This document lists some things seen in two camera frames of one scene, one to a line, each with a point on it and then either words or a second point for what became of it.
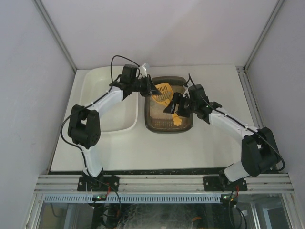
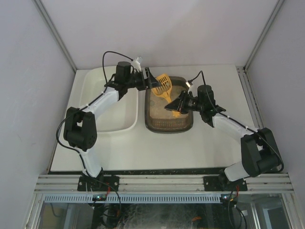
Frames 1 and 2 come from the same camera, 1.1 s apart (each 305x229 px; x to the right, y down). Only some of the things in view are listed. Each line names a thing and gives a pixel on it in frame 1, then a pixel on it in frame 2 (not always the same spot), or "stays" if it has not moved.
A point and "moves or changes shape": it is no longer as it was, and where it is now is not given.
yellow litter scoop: [165, 98] moves or changes shape
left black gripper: [147, 86] → [147, 78]
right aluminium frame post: [263, 34] stays
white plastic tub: [121, 117] stays
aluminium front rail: [259, 182] stays
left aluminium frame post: [47, 18] stays
